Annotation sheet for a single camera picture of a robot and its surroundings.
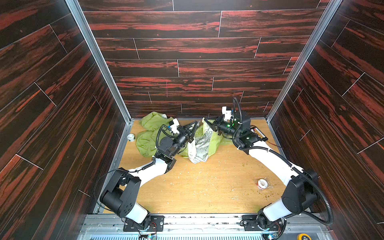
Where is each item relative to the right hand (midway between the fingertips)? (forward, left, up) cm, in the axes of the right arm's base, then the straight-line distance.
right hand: (205, 117), depth 74 cm
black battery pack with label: (+21, -39, -33) cm, 55 cm away
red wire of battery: (+10, -50, -35) cm, 62 cm away
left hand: (-6, +3, +1) cm, 7 cm away
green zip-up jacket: (0, +3, -32) cm, 32 cm away
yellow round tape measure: (-45, -45, -34) cm, 72 cm away
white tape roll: (-21, -34, -34) cm, 52 cm away
